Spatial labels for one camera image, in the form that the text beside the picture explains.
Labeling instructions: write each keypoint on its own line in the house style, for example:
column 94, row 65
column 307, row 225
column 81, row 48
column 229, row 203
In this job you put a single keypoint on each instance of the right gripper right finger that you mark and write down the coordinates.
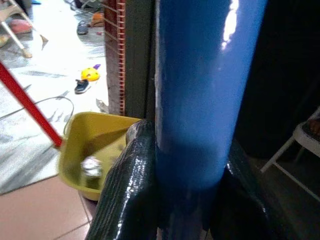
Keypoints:
column 237, row 212

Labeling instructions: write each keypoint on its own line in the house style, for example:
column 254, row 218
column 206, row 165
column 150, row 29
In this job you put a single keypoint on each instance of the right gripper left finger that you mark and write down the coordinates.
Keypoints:
column 130, row 200

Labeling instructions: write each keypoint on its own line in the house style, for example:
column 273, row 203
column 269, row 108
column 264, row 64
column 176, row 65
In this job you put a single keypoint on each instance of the crumpled white paper ball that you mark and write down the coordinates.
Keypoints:
column 92, row 170

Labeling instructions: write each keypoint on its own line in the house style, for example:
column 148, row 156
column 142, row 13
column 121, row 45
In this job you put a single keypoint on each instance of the white folding chair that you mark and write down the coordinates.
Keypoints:
column 306, row 140

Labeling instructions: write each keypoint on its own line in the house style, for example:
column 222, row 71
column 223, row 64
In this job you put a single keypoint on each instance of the dark sneaker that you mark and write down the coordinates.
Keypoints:
column 82, row 87

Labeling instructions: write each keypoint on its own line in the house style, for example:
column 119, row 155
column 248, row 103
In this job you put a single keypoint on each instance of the yellow toy ball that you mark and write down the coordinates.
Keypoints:
column 90, row 74

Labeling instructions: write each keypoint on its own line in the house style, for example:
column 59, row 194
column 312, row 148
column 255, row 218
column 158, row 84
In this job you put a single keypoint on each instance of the small purple toy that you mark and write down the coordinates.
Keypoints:
column 97, row 66

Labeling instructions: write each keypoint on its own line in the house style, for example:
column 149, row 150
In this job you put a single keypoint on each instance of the red tile door trim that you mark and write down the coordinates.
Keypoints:
column 113, row 50

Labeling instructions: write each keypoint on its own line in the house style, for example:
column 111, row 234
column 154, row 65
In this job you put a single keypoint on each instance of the grey sandal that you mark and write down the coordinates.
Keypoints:
column 82, row 28

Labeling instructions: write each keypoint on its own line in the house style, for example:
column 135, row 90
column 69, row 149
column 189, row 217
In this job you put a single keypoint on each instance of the orange brown cloth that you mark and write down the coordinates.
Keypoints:
column 97, row 20

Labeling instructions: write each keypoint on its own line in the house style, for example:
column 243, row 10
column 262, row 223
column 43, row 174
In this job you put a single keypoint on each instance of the white plastic chair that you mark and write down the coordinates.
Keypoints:
column 15, row 38

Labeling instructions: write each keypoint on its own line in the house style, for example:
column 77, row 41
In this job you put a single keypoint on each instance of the pink cushion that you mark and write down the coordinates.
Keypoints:
column 21, row 26

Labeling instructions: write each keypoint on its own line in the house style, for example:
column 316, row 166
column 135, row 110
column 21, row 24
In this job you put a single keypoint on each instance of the dark door frame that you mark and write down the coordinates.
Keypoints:
column 137, row 62

